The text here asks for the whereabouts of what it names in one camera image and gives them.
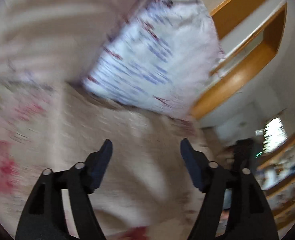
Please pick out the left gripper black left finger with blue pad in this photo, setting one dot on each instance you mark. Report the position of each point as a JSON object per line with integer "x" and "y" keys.
{"x": 43, "y": 215}

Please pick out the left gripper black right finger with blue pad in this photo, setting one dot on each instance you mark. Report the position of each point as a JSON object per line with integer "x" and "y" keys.
{"x": 234, "y": 206}

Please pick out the beige cable knit sweater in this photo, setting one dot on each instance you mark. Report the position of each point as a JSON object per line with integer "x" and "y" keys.
{"x": 146, "y": 192}

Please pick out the floral bed sheet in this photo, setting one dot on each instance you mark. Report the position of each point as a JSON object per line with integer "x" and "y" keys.
{"x": 25, "y": 141}

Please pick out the white pillow blue pattern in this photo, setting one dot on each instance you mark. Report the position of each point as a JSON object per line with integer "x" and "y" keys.
{"x": 161, "y": 61}

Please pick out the white floral pillow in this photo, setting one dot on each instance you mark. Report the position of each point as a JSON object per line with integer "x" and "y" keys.
{"x": 48, "y": 40}

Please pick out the wooden wall shelf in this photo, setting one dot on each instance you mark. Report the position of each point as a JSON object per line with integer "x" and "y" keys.
{"x": 276, "y": 176}

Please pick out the wooden headboard frame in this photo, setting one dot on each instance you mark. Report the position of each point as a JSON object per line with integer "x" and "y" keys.
{"x": 251, "y": 32}

